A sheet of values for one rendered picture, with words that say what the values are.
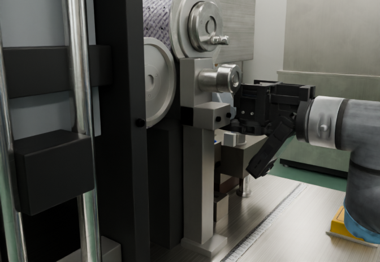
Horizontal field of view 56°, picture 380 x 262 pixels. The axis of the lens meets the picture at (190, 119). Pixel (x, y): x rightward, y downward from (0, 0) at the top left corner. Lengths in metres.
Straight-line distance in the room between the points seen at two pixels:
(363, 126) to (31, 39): 0.41
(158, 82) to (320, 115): 0.23
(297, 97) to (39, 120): 0.39
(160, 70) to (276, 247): 0.34
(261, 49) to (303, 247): 4.91
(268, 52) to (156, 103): 4.94
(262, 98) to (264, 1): 4.93
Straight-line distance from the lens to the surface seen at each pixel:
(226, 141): 0.69
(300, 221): 0.72
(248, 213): 0.73
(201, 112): 0.51
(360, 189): 0.55
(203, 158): 0.54
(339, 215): 0.71
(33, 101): 0.26
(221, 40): 0.55
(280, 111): 0.57
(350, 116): 0.53
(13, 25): 0.26
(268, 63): 5.42
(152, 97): 0.50
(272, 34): 5.39
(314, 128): 0.54
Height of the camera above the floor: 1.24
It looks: 13 degrees down
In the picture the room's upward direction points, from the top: straight up
